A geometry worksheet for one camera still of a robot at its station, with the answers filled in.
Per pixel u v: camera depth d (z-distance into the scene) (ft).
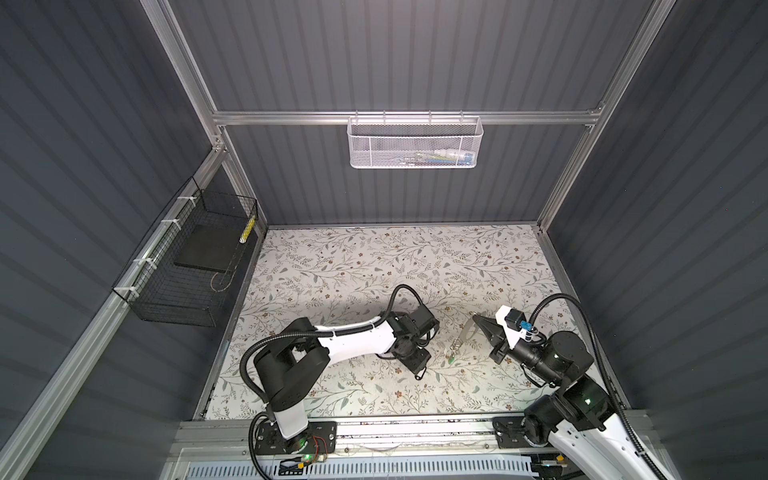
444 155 3.01
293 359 1.63
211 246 2.52
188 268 2.40
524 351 1.95
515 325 1.79
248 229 2.70
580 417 1.69
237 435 2.47
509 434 2.41
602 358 2.99
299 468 2.32
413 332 2.19
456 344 2.42
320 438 2.37
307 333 1.60
